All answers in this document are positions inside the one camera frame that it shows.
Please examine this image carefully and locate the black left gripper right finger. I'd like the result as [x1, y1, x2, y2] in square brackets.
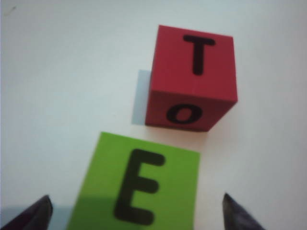
[222, 193, 267, 230]

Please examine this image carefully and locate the pink foam letter block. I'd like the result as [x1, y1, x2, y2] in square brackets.
[144, 24, 238, 132]

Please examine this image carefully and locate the green foam letter block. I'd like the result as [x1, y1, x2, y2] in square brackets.
[66, 131, 201, 230]

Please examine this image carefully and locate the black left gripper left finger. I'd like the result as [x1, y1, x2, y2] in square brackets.
[0, 194, 54, 230]

